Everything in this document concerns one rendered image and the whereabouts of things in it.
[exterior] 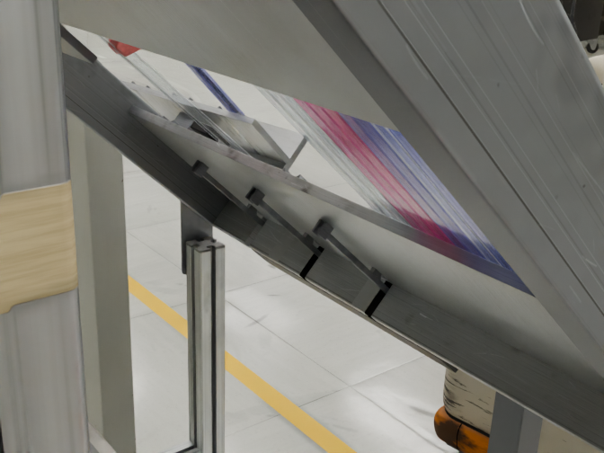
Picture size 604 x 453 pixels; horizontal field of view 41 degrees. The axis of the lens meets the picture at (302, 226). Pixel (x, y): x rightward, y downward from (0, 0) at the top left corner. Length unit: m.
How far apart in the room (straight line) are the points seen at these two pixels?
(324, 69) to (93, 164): 0.81
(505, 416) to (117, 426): 0.62
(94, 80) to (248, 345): 1.33
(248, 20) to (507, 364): 0.44
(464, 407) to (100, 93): 1.03
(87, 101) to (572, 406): 0.58
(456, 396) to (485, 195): 1.42
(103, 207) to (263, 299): 1.25
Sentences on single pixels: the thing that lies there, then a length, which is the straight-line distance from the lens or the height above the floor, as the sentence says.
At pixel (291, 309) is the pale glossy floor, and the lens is 2.34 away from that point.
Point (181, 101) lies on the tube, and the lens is 0.88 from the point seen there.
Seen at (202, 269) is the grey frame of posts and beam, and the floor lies 0.61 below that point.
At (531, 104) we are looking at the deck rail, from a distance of 0.28.
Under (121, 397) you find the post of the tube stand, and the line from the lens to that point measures 1.35.
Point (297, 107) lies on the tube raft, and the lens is 0.51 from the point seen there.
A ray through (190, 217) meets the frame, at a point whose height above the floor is 0.67.
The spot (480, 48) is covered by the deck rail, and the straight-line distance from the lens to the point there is 0.25.
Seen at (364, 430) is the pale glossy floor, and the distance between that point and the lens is 1.86.
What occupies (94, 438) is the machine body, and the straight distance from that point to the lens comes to 0.77.
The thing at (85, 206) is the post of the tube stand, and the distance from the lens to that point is 1.20.
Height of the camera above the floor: 1.07
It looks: 21 degrees down
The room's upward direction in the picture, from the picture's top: 2 degrees clockwise
